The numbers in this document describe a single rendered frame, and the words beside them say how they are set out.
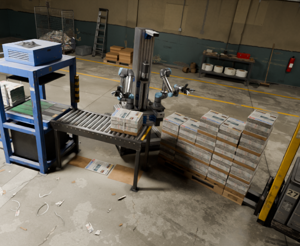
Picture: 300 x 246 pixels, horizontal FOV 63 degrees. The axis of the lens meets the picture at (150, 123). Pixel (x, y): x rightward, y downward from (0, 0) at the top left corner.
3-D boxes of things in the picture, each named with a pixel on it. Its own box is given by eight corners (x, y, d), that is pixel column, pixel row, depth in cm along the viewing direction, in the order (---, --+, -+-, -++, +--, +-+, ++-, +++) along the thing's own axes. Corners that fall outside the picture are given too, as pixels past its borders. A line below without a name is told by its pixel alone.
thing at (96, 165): (114, 164, 396) (114, 164, 396) (106, 174, 371) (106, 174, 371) (93, 158, 403) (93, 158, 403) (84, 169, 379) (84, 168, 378)
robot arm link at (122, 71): (125, 102, 394) (128, 69, 369) (116, 101, 394) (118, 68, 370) (127, 99, 405) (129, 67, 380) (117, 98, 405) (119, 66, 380)
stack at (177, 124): (168, 153, 444) (175, 111, 406) (230, 182, 388) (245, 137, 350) (156, 162, 415) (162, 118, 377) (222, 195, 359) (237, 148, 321)
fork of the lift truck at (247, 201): (192, 173, 393) (192, 171, 391) (258, 206, 343) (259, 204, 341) (189, 176, 386) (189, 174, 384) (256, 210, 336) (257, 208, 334)
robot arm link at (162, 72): (160, 68, 389) (173, 95, 386) (164, 67, 396) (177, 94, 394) (155, 71, 397) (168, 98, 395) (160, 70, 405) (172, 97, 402)
